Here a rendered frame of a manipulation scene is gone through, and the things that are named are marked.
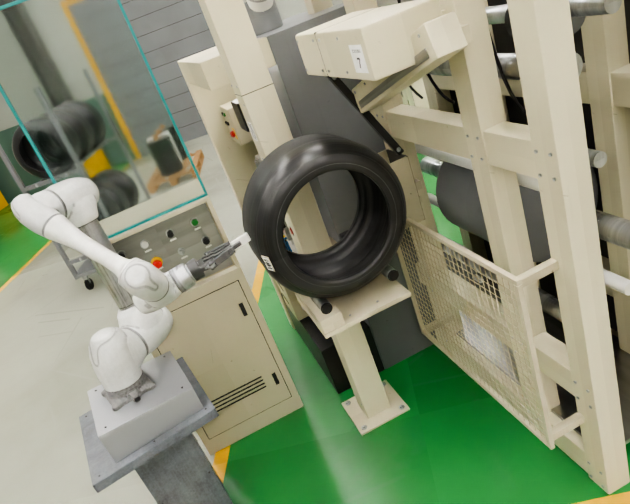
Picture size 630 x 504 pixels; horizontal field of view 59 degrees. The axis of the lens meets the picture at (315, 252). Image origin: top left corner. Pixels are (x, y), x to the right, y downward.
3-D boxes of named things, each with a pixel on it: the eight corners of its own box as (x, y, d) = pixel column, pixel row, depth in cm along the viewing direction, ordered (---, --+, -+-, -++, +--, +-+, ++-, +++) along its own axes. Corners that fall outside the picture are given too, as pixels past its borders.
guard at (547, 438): (421, 333, 269) (382, 206, 240) (424, 331, 270) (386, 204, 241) (551, 450, 189) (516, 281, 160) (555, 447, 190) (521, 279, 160)
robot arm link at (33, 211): (41, 217, 190) (71, 202, 201) (1, 193, 193) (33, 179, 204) (41, 246, 198) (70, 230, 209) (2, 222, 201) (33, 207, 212)
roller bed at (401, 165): (376, 221, 253) (357, 161, 241) (404, 208, 256) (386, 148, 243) (395, 233, 235) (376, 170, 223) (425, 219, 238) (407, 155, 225)
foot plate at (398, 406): (341, 404, 289) (340, 401, 288) (386, 380, 294) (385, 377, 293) (362, 435, 265) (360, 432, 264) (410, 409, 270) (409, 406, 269)
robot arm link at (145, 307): (187, 297, 195) (177, 289, 182) (149, 321, 193) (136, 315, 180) (172, 272, 197) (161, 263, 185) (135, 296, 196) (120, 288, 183)
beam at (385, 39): (306, 76, 208) (292, 35, 201) (365, 51, 212) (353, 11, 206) (373, 83, 153) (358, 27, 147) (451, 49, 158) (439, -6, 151)
